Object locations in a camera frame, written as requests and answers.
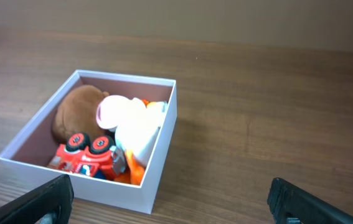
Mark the white plush duck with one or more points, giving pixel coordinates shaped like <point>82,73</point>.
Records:
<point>137,133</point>

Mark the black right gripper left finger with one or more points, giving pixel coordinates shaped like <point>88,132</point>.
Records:
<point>49,203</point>

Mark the red toy fire truck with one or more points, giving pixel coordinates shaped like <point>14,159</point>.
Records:
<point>99,158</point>

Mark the brown plush toy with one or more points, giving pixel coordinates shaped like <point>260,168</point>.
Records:
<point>76,113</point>

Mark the white cardboard box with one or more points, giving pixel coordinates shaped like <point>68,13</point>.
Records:
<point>33,147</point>

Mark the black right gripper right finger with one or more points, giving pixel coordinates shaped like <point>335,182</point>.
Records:
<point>291,204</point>

